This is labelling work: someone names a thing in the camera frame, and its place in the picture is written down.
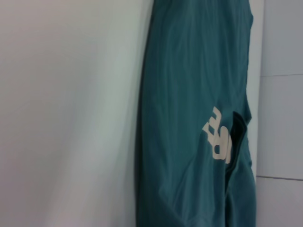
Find teal blue FREE print T-shirt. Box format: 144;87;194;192
133;0;259;227

